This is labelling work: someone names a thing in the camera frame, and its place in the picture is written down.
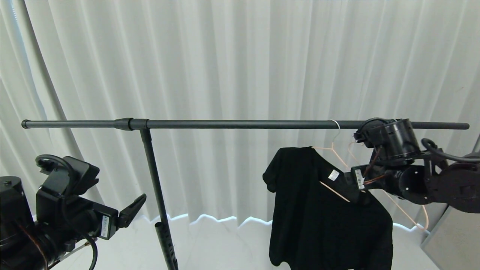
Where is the black short-sleeved shirt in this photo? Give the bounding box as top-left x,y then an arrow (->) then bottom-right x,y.
262,146 -> 393,270

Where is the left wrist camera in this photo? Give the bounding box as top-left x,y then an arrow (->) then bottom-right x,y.
36,156 -> 101,199

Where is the white curtain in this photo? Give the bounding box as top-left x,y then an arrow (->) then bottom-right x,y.
0,0 -> 480,230

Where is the pink clothes hanger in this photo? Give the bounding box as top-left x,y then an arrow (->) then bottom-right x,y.
311,119 -> 430,231

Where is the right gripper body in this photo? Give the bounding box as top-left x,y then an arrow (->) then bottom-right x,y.
351,167 -> 399,194

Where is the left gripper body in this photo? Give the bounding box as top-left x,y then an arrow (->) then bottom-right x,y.
36,187 -> 120,249

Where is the black clothes rack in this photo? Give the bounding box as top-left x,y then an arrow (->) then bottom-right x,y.
21,118 -> 470,270

